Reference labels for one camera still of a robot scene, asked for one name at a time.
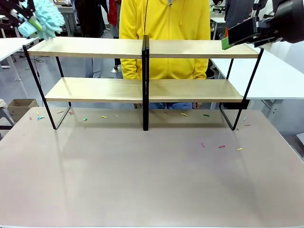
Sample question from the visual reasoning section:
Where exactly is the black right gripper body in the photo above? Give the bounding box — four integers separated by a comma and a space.
253, 0, 304, 44

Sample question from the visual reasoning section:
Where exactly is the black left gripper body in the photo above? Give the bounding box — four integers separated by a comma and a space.
0, 0, 25, 26

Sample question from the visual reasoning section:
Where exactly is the teal chenille duster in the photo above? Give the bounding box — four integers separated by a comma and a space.
18, 0, 67, 40

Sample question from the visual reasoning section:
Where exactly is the person with orange trousers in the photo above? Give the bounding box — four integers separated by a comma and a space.
224, 0, 255, 30

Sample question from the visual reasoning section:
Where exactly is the small white desk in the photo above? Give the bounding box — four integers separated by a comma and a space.
210, 16, 226, 40

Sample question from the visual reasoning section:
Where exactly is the black stand pole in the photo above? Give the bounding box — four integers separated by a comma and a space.
252, 0, 261, 18

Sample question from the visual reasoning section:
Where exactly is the white side table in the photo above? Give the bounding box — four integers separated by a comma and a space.
0, 37, 40, 83

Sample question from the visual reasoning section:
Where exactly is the large white table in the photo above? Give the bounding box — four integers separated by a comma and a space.
210, 41, 304, 117

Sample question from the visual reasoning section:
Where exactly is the grey metal desk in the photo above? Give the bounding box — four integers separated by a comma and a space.
56, 4, 78, 38

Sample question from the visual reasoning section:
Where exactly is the person in dark clothes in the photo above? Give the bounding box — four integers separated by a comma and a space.
75, 0, 105, 79

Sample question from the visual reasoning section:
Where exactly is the person in yellow hoodie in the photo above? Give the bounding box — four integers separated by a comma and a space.
118, 0, 211, 110

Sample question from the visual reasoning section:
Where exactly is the red hanging garment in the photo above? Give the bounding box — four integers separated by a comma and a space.
106, 0, 119, 27

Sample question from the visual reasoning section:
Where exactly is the cardboard box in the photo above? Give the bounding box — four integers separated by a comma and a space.
7, 98, 39, 124

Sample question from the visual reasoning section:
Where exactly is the wooden shelf unit black frame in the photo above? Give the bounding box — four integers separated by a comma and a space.
22, 35, 146, 131
145, 35, 265, 131

